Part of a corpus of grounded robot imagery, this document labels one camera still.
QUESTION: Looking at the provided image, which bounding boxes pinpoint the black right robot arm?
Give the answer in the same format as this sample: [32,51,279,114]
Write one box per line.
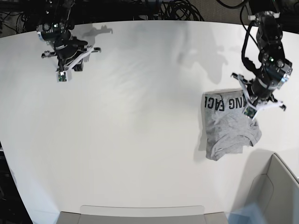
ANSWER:
[36,0,101,72]

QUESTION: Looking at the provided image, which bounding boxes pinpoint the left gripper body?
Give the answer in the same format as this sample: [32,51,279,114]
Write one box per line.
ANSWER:
[231,73,286,112]

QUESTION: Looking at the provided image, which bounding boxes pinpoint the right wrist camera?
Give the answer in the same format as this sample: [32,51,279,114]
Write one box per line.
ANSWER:
[56,70,71,82]

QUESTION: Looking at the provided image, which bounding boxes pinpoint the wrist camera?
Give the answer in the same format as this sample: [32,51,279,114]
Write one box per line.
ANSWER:
[56,70,71,82]
[242,106,257,119]

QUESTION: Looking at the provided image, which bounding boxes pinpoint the grey bin at bottom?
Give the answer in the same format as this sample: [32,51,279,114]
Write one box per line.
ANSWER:
[57,205,228,224]

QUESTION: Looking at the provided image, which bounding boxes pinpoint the black cable bundle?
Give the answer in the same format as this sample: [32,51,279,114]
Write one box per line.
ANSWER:
[130,0,206,22]

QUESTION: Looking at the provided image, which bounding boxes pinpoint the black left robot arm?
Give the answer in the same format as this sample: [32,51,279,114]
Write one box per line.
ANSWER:
[231,11,292,119]

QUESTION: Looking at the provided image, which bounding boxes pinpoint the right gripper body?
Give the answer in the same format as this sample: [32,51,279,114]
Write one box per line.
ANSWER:
[41,38,101,71]

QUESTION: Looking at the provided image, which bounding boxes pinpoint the blue translucent plastic sheet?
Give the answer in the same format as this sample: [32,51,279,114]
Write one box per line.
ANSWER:
[227,203,261,224]

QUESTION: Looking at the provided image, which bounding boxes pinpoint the grey bin at right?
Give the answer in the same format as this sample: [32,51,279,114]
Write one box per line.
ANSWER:
[246,154,299,224]

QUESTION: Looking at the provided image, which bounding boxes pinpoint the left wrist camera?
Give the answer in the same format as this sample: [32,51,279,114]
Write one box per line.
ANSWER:
[242,106,257,119]

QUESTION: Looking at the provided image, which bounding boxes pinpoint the grey T-shirt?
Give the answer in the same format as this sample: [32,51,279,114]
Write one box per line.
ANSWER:
[203,90,262,161]

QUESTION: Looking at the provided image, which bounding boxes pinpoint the grey bin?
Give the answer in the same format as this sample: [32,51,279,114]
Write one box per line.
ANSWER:
[246,154,299,224]
[57,205,228,224]

